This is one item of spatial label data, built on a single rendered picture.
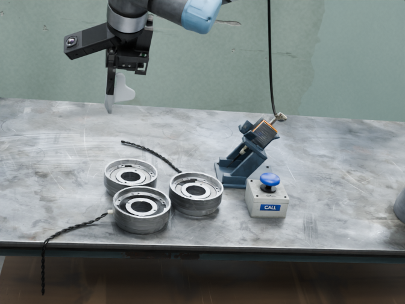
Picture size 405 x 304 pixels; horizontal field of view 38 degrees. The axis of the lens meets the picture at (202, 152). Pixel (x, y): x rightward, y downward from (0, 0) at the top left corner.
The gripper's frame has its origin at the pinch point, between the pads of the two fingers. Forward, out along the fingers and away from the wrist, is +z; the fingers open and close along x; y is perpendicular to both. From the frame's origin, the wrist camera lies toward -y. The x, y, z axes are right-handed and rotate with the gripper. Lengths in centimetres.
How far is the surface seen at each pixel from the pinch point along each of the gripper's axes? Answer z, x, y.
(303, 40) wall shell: 89, 104, 95
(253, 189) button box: -4.0, -25.9, 28.5
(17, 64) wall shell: 114, 96, -33
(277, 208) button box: -3.9, -29.7, 32.9
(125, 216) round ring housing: -6.7, -33.7, 3.4
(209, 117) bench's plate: 21.5, 8.6, 27.9
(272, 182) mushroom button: -7.1, -25.8, 31.3
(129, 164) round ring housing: 3.9, -17.0, 5.3
